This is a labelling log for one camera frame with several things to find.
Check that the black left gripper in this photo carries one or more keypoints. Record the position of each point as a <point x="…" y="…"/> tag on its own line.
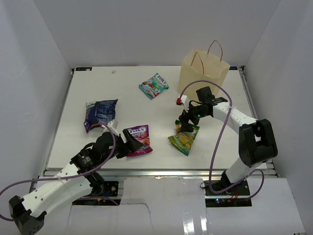
<point x="131" y="145"/>

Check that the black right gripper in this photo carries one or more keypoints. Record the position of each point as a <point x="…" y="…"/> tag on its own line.
<point x="184" y="119"/>

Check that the purple Fox's candy bag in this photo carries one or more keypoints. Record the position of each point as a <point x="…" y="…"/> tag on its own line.
<point x="141" y="134"/>

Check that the green Fox's candy bag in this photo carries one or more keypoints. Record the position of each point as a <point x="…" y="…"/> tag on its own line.
<point x="183" y="141"/>

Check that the teal Fox's candy bag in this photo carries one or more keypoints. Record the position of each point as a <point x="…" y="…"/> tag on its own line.
<point x="153" y="86"/>

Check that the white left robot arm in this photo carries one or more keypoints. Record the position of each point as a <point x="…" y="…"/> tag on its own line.
<point x="77" y="179"/>

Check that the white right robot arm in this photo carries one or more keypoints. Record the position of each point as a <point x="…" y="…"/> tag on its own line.
<point x="256" y="139"/>

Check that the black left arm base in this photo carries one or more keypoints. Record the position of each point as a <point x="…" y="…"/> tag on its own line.
<point x="102" y="192"/>

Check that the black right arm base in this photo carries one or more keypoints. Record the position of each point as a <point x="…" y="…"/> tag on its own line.
<point x="234" y="197"/>

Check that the dark blue snack bag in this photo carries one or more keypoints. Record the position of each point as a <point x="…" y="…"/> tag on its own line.
<point x="99" y="111"/>

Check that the beige paper bag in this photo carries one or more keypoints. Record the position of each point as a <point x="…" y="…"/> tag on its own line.
<point x="202" y="65"/>

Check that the blue label sticker left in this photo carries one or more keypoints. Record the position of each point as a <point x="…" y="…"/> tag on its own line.
<point x="83" y="69"/>

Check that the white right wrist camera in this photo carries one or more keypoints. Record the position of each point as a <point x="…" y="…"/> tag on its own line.
<point x="182" y="101"/>

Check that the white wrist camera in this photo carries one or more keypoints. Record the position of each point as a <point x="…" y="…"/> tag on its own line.
<point x="110" y="127"/>
<point x="182" y="101"/>

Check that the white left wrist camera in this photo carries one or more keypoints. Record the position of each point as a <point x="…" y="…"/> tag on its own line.
<point x="110" y="127"/>

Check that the aluminium table front rail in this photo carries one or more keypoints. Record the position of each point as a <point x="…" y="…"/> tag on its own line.
<point x="124" y="172"/>

